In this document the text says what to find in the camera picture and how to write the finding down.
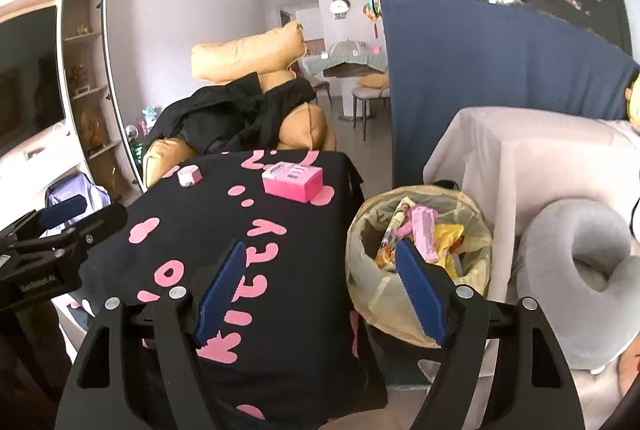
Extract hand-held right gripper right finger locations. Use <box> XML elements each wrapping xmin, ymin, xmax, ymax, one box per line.
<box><xmin>394</xmin><ymin>237</ymin><xmax>586</xmax><ymax>430</ymax></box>

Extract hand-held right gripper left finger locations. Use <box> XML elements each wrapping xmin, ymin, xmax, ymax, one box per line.
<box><xmin>55</xmin><ymin>239</ymin><xmax>248</xmax><ymax>430</ymax></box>

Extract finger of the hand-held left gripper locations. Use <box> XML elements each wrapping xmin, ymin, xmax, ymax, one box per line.
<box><xmin>52</xmin><ymin>204</ymin><xmax>127</xmax><ymax>258</ymax></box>
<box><xmin>0</xmin><ymin>194</ymin><xmax>87</xmax><ymax>252</ymax></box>

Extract bin with yellow bag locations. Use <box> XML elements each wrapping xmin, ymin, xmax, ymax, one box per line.
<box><xmin>346</xmin><ymin>184</ymin><xmax>493</xmax><ymax>351</ymax></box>

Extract yellow wrapper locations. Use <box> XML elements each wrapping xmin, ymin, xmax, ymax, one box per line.
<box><xmin>432</xmin><ymin>223</ymin><xmax>466</xmax><ymax>278</ymax></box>

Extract orange beige snack packet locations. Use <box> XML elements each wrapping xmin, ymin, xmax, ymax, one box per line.
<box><xmin>377</xmin><ymin>199</ymin><xmax>416</xmax><ymax>270</ymax></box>

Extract person's left forearm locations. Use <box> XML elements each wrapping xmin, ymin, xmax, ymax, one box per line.
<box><xmin>0</xmin><ymin>305</ymin><xmax>76</xmax><ymax>430</ymax></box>

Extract purple bag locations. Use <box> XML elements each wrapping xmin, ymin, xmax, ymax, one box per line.
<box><xmin>45</xmin><ymin>175</ymin><xmax>111</xmax><ymax>236</ymax></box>

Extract black tablecloth with pink letters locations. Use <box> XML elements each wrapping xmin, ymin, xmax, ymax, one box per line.
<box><xmin>65</xmin><ymin>149</ymin><xmax>388</xmax><ymax>430</ymax></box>

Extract television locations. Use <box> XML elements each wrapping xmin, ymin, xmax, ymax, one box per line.
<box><xmin>0</xmin><ymin>5</ymin><xmax>66</xmax><ymax>151</ymax></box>

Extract grey neck pillow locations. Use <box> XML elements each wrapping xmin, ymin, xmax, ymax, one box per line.
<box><xmin>515</xmin><ymin>199</ymin><xmax>640</xmax><ymax>371</ymax></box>

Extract white shelf unit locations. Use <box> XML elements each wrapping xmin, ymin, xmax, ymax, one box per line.
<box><xmin>55</xmin><ymin>0</ymin><xmax>143</xmax><ymax>191</ymax></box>

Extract black jacket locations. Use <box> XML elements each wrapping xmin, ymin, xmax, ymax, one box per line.
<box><xmin>150</xmin><ymin>73</ymin><xmax>317</xmax><ymax>156</ymax></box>

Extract grey dining chair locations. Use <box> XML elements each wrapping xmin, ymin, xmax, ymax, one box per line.
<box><xmin>351</xmin><ymin>85</ymin><xmax>391</xmax><ymax>141</ymax></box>
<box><xmin>307</xmin><ymin>76</ymin><xmax>333</xmax><ymax>108</ymax></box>

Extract tan leather armchair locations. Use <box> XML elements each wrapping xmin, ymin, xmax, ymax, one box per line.
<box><xmin>142</xmin><ymin>21</ymin><xmax>337</xmax><ymax>188</ymax></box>

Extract blue partition cloth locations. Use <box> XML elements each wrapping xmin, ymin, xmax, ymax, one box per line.
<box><xmin>377</xmin><ymin>0</ymin><xmax>640</xmax><ymax>191</ymax></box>

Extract dining table with cloth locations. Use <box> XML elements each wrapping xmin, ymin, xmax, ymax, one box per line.
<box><xmin>299</xmin><ymin>39</ymin><xmax>388</xmax><ymax>118</ymax></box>

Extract mesh food cover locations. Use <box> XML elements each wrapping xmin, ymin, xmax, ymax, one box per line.
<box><xmin>325</xmin><ymin>39</ymin><xmax>373</xmax><ymax>58</ymax></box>

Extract yellow plush toy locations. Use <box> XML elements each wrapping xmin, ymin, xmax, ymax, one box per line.
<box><xmin>624</xmin><ymin>75</ymin><xmax>640</xmax><ymax>131</ymax></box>

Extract hanging lantern ornament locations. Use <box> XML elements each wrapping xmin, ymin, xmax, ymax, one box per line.
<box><xmin>363</xmin><ymin>3</ymin><xmax>381</xmax><ymax>38</ymax></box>

